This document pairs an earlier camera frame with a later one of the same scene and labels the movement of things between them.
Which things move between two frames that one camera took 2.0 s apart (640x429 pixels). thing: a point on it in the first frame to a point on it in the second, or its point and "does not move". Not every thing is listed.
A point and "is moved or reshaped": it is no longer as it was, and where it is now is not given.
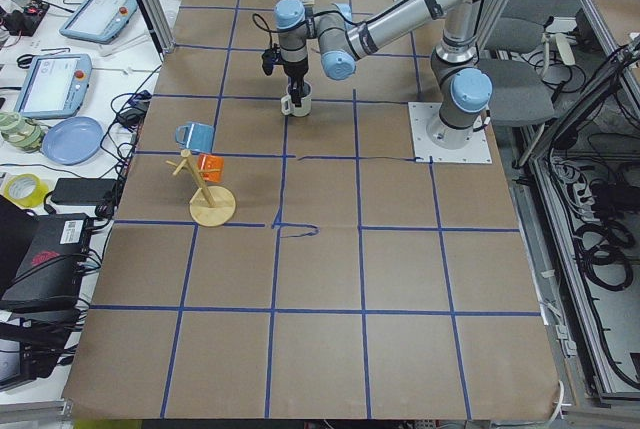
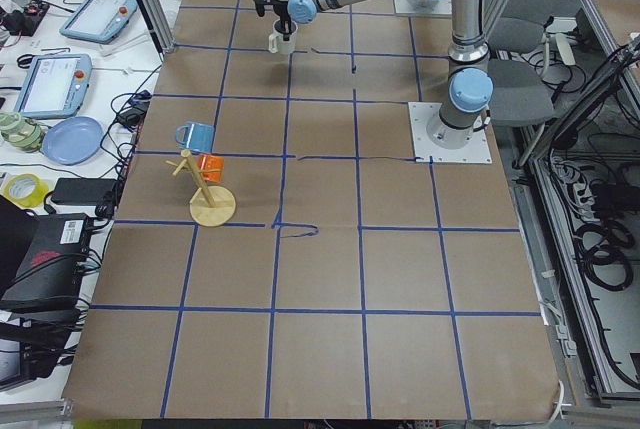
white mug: (290, 108) is moved or reshaped
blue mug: (195, 136) does not move
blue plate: (72, 140) does not move
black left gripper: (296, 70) to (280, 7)
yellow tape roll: (26, 190) does not move
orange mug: (210, 167) does not move
